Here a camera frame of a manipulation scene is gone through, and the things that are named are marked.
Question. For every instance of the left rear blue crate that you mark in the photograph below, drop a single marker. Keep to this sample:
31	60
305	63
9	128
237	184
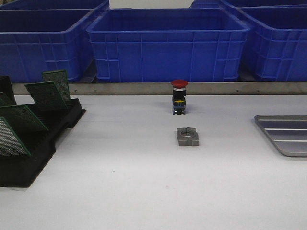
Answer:
54	4

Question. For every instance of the red emergency stop button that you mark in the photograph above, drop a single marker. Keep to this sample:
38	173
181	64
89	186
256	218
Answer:
178	98

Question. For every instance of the green circuit board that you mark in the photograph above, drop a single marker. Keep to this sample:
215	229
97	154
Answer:
10	143
60	78
46	96
22	119

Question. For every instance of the centre blue plastic crate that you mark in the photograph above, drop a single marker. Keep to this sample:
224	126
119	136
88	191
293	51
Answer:
161	45

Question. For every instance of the right rear blue crate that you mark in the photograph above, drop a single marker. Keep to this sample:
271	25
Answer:
233	4

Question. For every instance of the silver metal tray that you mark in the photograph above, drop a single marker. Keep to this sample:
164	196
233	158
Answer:
288	133

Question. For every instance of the black slotted board rack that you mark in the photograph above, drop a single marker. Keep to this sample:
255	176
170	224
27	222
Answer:
21	171

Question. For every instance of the left front blue crate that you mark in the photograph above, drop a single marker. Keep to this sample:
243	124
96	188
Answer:
35	41

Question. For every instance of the grey metal clamp block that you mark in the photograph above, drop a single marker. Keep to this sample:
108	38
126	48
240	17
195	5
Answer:
187	136

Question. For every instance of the right front blue crate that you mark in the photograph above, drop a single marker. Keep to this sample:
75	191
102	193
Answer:
276	45

